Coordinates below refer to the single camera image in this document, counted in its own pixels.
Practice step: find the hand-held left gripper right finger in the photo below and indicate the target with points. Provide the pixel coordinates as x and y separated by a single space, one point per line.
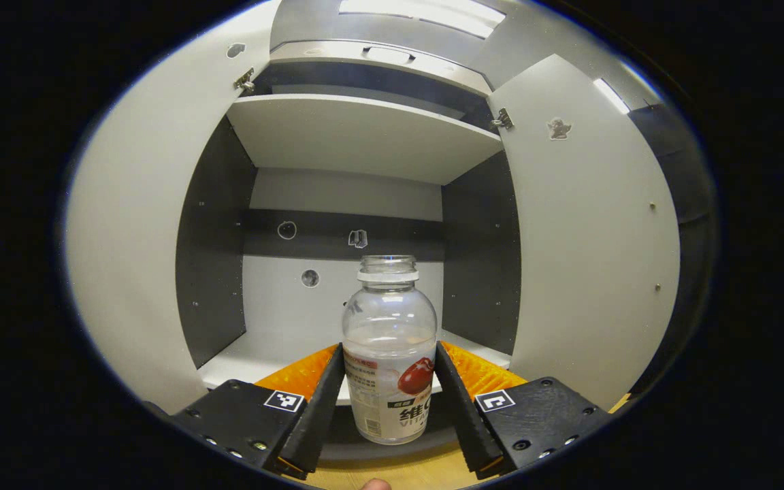
463 415

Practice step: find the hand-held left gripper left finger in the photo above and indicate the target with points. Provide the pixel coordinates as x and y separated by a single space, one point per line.
317 415

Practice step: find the clear plastic bottle white label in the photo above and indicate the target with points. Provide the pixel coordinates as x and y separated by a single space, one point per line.
388 327

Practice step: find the white cabinet door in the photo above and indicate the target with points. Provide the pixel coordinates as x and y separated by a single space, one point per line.
589 238
133 238

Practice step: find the white and grey cabinet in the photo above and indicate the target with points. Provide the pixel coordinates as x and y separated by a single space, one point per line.
337 190

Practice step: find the black backdrop cloth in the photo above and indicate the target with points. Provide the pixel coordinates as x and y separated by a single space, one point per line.
695 272

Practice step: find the small ceiling light panel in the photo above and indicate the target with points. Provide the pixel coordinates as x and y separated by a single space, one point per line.
611 95

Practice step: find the large ceiling light panel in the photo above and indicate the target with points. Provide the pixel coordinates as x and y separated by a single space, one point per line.
426 15

